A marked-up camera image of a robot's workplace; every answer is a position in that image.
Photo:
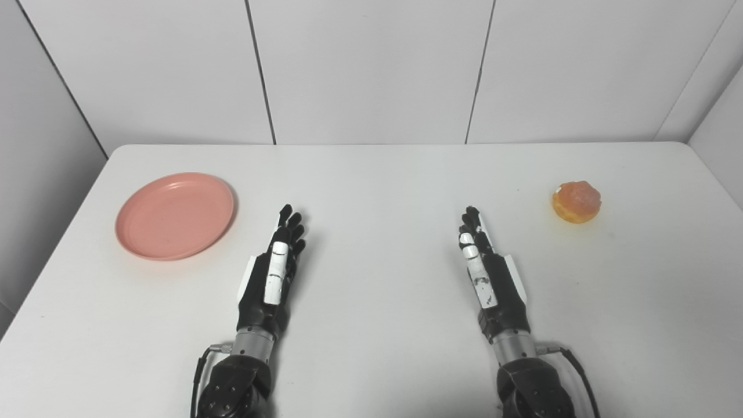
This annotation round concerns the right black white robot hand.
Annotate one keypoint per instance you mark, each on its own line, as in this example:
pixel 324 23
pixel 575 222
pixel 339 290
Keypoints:
pixel 493 278

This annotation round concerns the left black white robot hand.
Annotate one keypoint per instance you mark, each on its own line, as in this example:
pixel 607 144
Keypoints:
pixel 268 278

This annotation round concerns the pink round plate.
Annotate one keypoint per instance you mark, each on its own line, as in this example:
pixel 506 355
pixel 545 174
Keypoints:
pixel 175 215

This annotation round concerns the orange cream puff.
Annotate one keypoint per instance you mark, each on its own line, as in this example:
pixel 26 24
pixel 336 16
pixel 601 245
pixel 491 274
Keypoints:
pixel 576 201

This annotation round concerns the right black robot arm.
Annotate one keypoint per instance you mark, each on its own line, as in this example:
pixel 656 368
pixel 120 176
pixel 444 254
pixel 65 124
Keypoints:
pixel 525 377

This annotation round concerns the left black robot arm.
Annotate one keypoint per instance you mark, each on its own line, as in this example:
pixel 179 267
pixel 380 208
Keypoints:
pixel 241 371

